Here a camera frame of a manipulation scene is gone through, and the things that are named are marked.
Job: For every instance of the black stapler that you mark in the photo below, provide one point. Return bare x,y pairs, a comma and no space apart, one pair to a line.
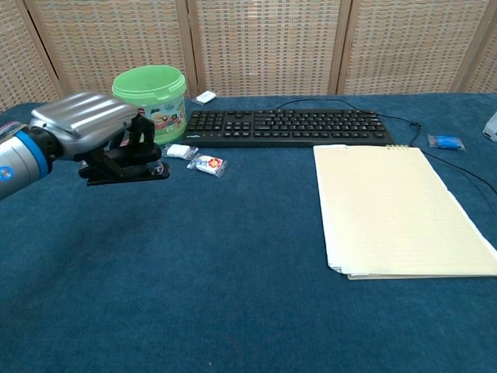
132,155

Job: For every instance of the plain white wrapped packet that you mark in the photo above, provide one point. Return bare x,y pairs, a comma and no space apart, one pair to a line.
178,151

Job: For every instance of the woven wooden folding screen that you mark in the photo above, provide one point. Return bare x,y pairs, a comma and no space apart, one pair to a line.
264,46

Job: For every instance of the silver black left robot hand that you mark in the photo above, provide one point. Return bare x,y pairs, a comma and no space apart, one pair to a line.
85,116

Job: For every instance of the white printed wrapped packet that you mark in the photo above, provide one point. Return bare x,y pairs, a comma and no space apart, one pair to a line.
207,164

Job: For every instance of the pale yellow spiral notepad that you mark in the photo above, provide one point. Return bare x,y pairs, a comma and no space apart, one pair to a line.
388,217

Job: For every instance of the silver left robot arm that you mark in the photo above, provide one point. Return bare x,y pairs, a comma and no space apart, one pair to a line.
17,163

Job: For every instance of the grey plastic device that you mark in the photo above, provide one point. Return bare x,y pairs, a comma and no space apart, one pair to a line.
492,128

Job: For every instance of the green plastic toy bucket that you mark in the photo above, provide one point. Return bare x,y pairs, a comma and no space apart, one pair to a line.
155,83

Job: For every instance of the small white box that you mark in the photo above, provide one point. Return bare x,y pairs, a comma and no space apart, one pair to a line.
205,96

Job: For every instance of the blue table cloth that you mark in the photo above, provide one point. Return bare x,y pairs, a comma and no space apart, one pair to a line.
217,272

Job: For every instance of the black computer keyboard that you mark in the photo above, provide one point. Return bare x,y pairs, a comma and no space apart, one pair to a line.
272,124

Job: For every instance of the blue wrapped packet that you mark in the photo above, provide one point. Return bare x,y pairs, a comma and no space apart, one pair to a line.
446,141

